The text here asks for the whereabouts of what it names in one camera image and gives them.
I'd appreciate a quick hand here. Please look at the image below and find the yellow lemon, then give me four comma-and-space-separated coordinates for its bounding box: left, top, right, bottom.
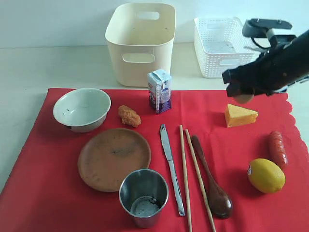
247, 158, 286, 194

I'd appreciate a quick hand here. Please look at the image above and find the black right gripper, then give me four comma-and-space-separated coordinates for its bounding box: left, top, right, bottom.
222, 31, 309, 97

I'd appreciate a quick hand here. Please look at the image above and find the small milk carton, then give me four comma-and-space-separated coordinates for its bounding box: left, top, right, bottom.
147, 69, 172, 114

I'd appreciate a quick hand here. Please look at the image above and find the white perforated plastic basket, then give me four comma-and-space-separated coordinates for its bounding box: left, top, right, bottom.
194, 17, 259, 78

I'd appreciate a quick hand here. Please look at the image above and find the pale green bowl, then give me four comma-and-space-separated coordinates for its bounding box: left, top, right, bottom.
53, 88, 112, 133

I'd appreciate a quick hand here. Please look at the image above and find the fried chicken nugget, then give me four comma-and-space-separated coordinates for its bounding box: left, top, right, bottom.
118, 105, 141, 128

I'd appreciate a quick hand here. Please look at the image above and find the red sausage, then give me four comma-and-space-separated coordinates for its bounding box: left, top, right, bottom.
268, 131, 288, 170

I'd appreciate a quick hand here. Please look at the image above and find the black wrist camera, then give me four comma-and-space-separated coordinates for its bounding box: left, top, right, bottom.
242, 18, 296, 46

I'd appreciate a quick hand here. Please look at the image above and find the silver table knife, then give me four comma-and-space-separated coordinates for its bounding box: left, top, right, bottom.
160, 124, 185, 216

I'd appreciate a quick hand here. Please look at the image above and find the orange cheese wedge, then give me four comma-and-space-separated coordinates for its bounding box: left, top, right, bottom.
224, 104, 258, 128

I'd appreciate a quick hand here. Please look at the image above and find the black camera cable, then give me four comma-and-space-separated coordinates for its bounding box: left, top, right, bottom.
250, 36, 273, 51

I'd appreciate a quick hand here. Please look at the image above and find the stainless steel cup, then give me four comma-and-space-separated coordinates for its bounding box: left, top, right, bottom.
119, 169, 169, 229

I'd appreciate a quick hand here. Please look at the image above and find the cream plastic bin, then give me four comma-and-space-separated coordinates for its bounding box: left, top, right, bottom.
105, 2, 176, 87

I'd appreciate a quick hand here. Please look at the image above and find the right wooden chopstick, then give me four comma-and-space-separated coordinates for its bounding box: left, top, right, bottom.
185, 129, 216, 232

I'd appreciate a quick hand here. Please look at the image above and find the dark wooden spoon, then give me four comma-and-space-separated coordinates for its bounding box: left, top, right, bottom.
191, 135, 233, 219

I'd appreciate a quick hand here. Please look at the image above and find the brown round plate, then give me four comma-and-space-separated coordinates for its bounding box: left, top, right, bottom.
78, 128, 151, 192

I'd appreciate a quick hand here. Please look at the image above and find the wooden chopstick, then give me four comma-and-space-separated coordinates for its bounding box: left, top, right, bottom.
185, 129, 216, 232
179, 125, 193, 232

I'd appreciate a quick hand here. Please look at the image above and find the brown egg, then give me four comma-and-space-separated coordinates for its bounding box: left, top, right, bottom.
233, 94, 254, 104

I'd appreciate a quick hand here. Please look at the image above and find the left wooden chopstick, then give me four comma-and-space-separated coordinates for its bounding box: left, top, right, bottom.
179, 125, 193, 232

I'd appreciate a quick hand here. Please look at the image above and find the red tablecloth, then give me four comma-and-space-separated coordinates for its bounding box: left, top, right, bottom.
0, 88, 309, 232

